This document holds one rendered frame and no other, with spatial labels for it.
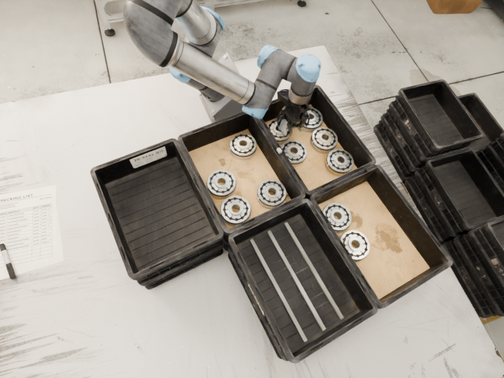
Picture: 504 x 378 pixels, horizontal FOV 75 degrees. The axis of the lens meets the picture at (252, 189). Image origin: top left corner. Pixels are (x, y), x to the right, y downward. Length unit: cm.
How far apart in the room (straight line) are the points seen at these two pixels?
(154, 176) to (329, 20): 244
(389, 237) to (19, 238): 132
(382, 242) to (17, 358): 124
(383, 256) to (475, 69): 249
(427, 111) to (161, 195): 156
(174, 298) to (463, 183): 164
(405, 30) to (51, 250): 314
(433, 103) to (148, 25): 171
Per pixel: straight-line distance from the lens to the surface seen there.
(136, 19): 90
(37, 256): 140
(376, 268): 120
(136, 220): 117
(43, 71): 294
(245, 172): 121
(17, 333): 137
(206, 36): 125
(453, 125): 218
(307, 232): 116
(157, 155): 121
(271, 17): 319
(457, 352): 145
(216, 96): 139
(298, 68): 104
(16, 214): 149
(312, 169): 126
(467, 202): 210
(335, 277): 115
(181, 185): 120
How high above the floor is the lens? 190
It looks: 64 degrees down
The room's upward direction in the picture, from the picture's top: 11 degrees clockwise
